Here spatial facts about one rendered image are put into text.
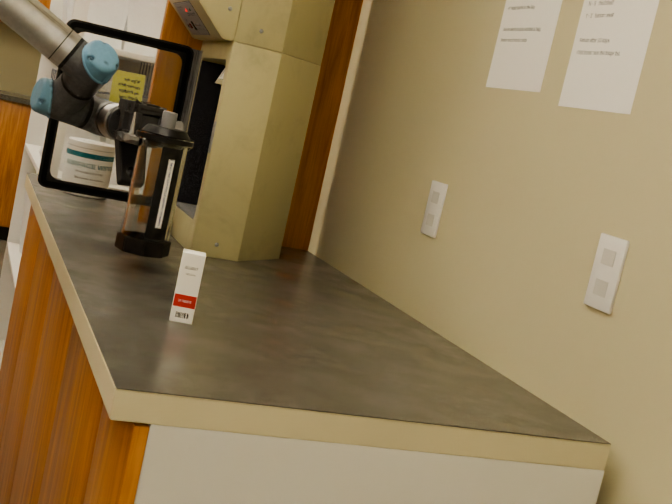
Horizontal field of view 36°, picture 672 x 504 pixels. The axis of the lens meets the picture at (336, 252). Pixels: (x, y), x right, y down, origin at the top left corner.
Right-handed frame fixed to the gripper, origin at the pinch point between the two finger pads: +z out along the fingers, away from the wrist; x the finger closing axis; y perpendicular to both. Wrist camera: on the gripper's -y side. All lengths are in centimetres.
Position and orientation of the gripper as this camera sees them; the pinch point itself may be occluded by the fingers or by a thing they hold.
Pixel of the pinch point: (162, 147)
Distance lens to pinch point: 197.4
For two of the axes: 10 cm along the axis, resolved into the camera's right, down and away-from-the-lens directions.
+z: 5.5, 2.2, -8.0
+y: 2.2, -9.7, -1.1
